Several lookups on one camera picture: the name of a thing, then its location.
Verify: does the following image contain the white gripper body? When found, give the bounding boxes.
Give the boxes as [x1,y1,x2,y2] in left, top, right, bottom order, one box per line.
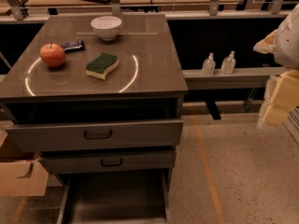
[274,4,299,69]

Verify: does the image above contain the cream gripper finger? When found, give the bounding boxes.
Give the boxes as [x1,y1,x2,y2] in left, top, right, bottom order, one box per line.
[253,30,277,54]
[257,70,299,128]

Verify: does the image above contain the red apple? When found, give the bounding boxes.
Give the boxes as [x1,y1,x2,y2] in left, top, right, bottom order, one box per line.
[39,43,65,68]

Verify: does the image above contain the grey drawer cabinet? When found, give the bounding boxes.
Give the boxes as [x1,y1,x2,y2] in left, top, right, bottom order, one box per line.
[0,14,187,224]

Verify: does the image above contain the grey bottom drawer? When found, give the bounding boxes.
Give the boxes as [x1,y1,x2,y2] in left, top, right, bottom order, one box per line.
[56,170,171,224]

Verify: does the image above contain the grey drawer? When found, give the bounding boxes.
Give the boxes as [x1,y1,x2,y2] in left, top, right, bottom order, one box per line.
[7,98,183,153]
[41,148,176,175]
[56,170,171,224]

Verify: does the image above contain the grey middle drawer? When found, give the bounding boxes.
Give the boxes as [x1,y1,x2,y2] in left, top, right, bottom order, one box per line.
[41,148,176,175]

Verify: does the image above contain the grey top drawer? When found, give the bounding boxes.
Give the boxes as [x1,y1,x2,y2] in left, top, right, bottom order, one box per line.
[7,98,183,153]

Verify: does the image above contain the right clear sanitizer bottle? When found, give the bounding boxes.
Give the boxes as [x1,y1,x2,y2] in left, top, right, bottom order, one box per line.
[221,50,235,74]

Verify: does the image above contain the clear sanitizer bottle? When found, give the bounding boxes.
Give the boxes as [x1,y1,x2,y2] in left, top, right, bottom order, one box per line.
[202,52,216,76]
[221,50,235,74]

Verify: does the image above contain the left clear sanitizer bottle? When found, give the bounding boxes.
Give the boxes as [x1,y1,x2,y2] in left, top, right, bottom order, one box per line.
[202,52,216,76]

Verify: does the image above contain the white ceramic bowl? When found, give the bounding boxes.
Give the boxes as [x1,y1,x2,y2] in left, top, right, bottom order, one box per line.
[91,16,122,41]

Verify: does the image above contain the green yellow sponge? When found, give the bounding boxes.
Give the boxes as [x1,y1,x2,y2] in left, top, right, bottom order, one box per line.
[86,52,119,80]

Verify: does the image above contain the dark snack bar wrapper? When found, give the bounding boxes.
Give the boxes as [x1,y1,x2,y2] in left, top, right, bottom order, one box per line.
[61,40,85,53]

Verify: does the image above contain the cardboard box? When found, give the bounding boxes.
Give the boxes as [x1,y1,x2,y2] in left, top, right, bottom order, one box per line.
[0,131,49,197]

